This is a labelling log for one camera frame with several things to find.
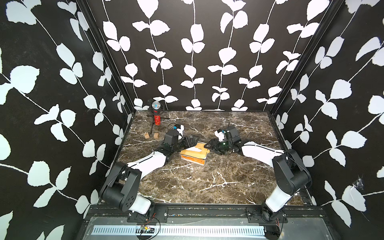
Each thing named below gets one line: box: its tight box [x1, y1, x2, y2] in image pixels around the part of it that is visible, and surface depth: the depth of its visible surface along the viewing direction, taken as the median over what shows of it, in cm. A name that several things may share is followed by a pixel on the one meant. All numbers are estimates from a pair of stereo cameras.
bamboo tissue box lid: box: [179, 142, 210, 160], surface depth 87 cm
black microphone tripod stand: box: [147, 100, 170, 134], surface depth 94 cm
